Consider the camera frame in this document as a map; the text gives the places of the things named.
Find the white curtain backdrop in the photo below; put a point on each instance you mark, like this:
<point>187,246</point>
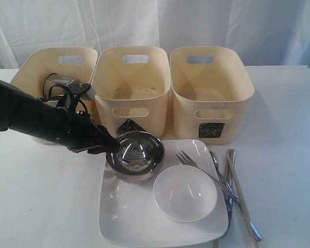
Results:
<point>261,32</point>

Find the cream bin with triangle mark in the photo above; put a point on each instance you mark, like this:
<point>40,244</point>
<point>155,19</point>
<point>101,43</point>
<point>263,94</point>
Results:
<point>132,85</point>

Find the cream bin with square mark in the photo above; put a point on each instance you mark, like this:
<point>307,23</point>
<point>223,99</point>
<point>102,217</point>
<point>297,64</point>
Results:
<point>211,91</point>

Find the steel mug with wire handle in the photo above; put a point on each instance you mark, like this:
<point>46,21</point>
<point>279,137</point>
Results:
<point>53,79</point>

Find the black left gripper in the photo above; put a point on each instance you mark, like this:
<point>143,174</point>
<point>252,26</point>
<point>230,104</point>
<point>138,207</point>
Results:
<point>81,134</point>

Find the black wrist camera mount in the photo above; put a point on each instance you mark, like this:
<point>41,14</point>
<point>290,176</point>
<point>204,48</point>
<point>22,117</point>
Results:
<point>80,90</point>

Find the steel spoon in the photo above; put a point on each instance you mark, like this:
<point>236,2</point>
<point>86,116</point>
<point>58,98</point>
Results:
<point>256,233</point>

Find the small white bowl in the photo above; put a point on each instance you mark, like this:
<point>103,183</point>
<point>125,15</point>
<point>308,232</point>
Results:
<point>184,193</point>

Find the steel knife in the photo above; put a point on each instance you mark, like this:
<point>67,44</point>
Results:
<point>231,153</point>

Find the black covered left robot arm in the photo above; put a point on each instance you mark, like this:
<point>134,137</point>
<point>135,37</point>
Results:
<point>61,125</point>

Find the cream bin with circle mark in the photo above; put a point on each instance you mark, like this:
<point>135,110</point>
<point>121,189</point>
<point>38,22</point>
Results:
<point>73,62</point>

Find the white square plate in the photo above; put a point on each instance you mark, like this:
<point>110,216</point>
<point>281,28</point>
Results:
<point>129,216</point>

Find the stainless steel bowl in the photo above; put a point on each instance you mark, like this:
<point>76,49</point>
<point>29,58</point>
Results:
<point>139,157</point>

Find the wooden chopstick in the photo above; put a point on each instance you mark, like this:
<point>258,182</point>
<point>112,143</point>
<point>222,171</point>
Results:
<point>254,242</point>
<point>224,177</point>

